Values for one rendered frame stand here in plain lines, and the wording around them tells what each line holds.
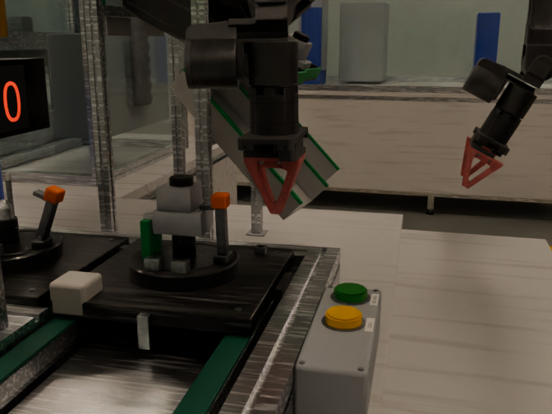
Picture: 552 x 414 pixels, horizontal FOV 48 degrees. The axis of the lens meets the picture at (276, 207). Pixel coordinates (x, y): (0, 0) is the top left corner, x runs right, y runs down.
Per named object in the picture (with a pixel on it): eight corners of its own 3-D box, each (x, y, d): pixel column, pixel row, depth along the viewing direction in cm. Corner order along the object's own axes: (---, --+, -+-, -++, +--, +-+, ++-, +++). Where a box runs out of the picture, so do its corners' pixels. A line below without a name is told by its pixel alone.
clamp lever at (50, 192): (52, 239, 85) (66, 190, 83) (43, 244, 83) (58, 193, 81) (29, 228, 86) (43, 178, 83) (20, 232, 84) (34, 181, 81)
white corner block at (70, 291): (105, 303, 76) (103, 272, 75) (85, 319, 72) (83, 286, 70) (70, 300, 77) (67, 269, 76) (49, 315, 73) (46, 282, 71)
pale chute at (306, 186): (311, 201, 109) (328, 185, 107) (282, 220, 97) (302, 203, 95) (208, 82, 111) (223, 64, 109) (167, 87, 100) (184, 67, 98)
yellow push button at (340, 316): (363, 323, 70) (364, 306, 70) (360, 338, 66) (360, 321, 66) (328, 319, 71) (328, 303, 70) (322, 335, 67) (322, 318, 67)
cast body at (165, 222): (213, 227, 81) (211, 174, 79) (201, 237, 76) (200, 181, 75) (152, 223, 82) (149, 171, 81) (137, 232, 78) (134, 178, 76)
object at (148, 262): (163, 267, 76) (163, 255, 76) (159, 271, 75) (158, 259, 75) (149, 266, 77) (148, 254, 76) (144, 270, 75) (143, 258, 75)
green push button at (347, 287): (368, 298, 77) (369, 283, 76) (365, 312, 73) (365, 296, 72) (335, 296, 78) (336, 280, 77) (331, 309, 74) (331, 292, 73)
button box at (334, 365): (379, 333, 79) (381, 287, 77) (365, 430, 59) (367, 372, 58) (324, 328, 81) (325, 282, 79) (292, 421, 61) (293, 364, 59)
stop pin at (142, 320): (154, 345, 70) (152, 312, 69) (149, 350, 69) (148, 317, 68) (142, 344, 71) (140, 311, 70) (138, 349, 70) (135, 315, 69)
